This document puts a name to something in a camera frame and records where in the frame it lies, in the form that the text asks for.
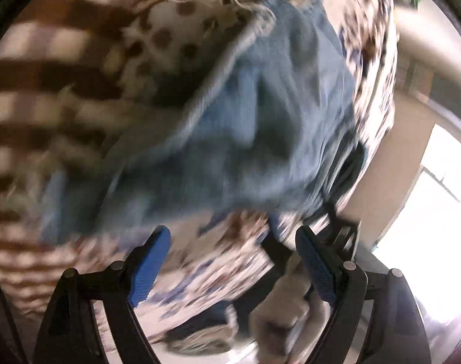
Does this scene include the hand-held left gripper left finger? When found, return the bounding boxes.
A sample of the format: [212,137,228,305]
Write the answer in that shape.
[33,225,172,364]

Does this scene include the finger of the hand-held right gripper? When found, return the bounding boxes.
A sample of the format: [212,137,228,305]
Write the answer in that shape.
[327,136,368,213]

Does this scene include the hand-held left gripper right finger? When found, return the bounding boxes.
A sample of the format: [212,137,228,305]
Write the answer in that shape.
[295,226,433,364]

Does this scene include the blue denim pants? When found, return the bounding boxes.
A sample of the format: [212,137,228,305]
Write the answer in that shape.
[39,0,362,245]

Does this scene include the person's right hand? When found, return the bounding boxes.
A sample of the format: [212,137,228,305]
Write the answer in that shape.
[249,265,333,364]

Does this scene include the floral printed bed sheet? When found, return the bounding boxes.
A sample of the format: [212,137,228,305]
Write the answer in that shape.
[75,0,400,355]

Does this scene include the bright window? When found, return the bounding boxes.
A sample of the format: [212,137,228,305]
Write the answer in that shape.
[371,123,461,277]

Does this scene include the brown striped blanket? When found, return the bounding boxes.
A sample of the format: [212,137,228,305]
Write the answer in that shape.
[0,0,201,312]

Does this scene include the white polka-dot cloth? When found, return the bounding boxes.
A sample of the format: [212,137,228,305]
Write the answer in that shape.
[102,0,261,103]

